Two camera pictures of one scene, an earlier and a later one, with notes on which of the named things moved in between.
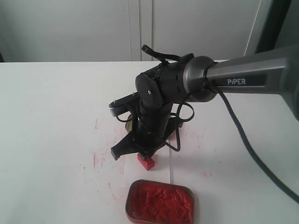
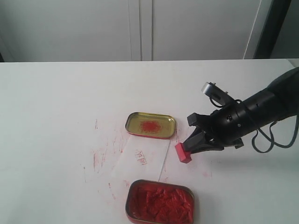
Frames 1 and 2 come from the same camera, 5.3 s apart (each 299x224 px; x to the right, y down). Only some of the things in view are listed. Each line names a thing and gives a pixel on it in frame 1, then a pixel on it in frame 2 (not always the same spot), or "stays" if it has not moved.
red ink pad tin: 153,202 stays
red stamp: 147,162 -> 184,156
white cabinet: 116,31 stays
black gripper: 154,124 -> 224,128
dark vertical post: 278,10 stays
